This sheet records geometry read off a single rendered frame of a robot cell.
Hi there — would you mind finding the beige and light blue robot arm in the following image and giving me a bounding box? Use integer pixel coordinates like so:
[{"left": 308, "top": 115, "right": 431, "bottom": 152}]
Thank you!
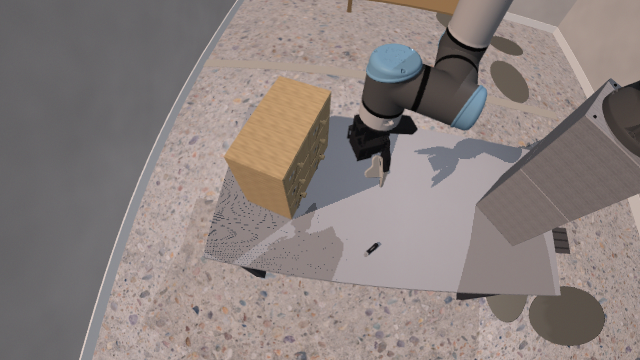
[{"left": 359, "top": 0, "right": 640, "bottom": 157}]

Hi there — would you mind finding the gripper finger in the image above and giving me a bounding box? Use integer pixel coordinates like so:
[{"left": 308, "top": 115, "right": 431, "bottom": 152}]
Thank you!
[{"left": 365, "top": 147, "right": 391, "bottom": 188}]

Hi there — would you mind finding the wooden chest of drawers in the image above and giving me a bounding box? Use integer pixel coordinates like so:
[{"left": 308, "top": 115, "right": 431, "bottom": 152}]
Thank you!
[{"left": 224, "top": 76, "right": 331, "bottom": 220}]

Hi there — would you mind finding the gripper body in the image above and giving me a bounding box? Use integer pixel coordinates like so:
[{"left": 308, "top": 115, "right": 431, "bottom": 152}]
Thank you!
[{"left": 347, "top": 114, "right": 390, "bottom": 161}]

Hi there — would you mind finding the black aa battery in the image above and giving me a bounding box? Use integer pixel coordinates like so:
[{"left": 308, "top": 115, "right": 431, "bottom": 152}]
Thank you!
[{"left": 365, "top": 243, "right": 378, "bottom": 255}]

